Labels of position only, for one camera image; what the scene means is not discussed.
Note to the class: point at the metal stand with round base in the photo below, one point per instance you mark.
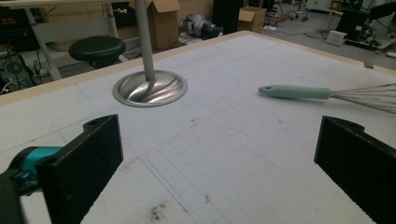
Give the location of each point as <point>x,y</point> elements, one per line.
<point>149,88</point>

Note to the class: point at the small open cardboard box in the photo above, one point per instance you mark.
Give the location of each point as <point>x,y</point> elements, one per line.
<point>251,18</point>

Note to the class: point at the black round stool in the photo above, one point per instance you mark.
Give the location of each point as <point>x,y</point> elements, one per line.
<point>96,49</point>

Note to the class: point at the white table with metal legs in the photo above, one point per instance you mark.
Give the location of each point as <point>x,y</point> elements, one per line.
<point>62,29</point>

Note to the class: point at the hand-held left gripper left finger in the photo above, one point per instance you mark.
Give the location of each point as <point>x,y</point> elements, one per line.
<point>81,168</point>

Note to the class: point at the grey and black bag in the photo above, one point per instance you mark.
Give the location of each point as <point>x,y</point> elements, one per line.
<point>199,26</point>

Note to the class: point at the white box on floor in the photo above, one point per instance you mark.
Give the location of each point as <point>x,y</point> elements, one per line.
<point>336,37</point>

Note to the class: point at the tall open cardboard box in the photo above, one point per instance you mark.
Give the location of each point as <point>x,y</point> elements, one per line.
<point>162,23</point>

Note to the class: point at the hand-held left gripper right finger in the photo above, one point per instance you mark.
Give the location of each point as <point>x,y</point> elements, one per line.
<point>358,161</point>

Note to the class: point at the white power strip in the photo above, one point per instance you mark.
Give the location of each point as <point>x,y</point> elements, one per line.
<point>269,28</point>

